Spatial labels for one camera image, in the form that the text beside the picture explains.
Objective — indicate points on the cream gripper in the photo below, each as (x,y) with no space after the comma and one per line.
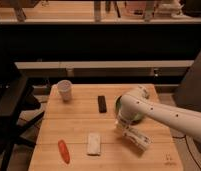
(122,124)

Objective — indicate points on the white folded cloth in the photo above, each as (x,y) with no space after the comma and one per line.
(94,144)

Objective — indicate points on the black rectangular block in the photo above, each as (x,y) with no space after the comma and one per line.
(102,104)

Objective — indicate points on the green round plate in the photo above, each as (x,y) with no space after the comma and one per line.
(138,117)

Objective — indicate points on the black chair frame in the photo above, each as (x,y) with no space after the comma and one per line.
(16,95)

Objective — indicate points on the white labelled bottle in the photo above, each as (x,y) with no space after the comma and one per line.
(138,138)

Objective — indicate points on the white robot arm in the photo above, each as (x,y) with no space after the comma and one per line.
(135,102)

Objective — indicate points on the dark chair back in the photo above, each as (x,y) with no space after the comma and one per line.
(188,94)

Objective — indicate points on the white paper cup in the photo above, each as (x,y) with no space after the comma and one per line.
(65,90)

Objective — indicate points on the orange carrot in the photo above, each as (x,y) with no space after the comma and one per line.
(64,151)

